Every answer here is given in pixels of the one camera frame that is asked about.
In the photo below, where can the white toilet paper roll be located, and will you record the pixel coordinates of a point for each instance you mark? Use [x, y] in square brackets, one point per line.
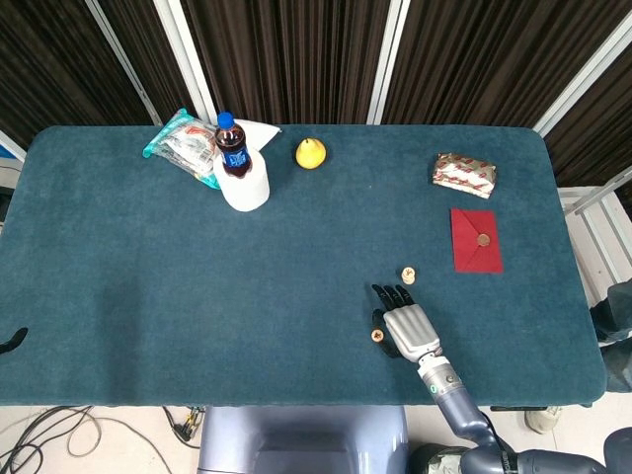
[247, 195]

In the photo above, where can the white blue side panel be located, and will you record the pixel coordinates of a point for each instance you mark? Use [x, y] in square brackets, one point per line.
[10, 150]

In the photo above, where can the aluminium frame rack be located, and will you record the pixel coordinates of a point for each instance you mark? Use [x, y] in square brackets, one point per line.
[600, 232]

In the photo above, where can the white frame post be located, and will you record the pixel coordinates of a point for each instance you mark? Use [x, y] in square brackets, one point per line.
[123, 61]
[185, 59]
[582, 74]
[388, 59]

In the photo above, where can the beige sneaker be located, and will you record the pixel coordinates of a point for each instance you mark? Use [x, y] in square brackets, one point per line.
[543, 419]

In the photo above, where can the red envelope gold seal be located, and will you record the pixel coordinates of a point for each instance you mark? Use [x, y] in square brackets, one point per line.
[474, 247]

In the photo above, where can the yellow pear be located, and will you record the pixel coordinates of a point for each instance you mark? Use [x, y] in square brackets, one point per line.
[310, 155]

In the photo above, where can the cola bottle blue label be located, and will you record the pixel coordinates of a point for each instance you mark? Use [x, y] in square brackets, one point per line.
[234, 153]

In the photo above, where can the dark brown curtain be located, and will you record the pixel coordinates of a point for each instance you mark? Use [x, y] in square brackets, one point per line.
[296, 59]

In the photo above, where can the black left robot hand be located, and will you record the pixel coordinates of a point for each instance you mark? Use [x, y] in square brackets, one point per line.
[15, 340]

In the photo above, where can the person dark trouser leg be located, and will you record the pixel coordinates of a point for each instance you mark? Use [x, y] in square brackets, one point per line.
[617, 336]

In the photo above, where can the white paper sheet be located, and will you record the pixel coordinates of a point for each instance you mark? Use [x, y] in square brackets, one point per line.
[261, 132]

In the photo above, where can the black trash bin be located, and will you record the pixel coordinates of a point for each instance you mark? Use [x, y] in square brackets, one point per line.
[434, 461]

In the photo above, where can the grey black right robot hand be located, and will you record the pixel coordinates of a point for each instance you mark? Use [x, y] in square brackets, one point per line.
[412, 333]

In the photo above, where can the teal clear snack bag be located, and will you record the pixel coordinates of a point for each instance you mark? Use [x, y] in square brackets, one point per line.
[178, 148]

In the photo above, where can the blue grey robot torso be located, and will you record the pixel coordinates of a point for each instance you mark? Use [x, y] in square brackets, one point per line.
[301, 439]

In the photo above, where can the blue grey right robot arm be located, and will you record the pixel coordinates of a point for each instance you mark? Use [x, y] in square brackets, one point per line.
[459, 405]

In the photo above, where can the teal blue table cloth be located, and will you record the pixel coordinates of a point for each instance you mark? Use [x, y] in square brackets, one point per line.
[197, 296]

